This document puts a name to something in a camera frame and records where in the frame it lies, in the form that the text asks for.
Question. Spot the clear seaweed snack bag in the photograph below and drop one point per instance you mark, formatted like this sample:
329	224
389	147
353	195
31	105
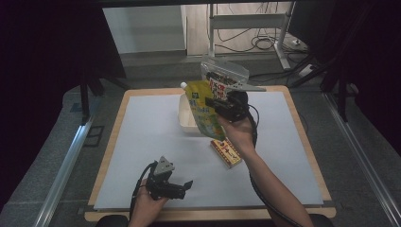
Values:
225	71

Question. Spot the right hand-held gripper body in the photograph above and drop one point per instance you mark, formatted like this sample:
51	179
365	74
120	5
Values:
235	105

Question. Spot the black metal stand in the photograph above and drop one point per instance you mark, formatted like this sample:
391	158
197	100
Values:
342	94
84	94

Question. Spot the white table mat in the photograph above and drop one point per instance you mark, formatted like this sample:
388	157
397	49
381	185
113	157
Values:
151	142

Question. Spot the white power strip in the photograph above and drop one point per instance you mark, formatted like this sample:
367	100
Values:
305	71

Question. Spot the white plastic bin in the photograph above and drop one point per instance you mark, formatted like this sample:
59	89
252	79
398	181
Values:
187	119

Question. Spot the aluminium floor rail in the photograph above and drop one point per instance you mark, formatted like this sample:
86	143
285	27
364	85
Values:
362	157
63	176

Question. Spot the white wall panel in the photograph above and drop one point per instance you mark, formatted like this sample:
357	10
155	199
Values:
145	28

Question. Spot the person's right leg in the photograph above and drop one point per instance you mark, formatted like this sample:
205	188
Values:
323	221

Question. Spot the person's right hand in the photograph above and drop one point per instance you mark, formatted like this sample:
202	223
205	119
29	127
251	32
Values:
238	134

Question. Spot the person's left leg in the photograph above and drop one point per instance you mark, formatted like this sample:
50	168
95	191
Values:
112	221

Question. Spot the yellow green spout pouch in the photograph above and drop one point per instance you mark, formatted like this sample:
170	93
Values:
203	107

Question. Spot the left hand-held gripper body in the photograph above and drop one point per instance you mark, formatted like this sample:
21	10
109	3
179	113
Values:
162	186

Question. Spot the white metal desk frame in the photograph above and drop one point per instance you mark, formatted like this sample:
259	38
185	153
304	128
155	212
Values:
246	21

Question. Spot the black curtain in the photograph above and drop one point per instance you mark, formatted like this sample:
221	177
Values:
47	63
372	63

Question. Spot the yellow red small box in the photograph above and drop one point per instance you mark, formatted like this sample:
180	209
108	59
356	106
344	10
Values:
227	153

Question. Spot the person's left hand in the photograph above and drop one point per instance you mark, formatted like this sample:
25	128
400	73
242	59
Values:
148	209

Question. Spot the person's leg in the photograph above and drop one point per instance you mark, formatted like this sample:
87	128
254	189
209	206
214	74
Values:
323	221
112	221

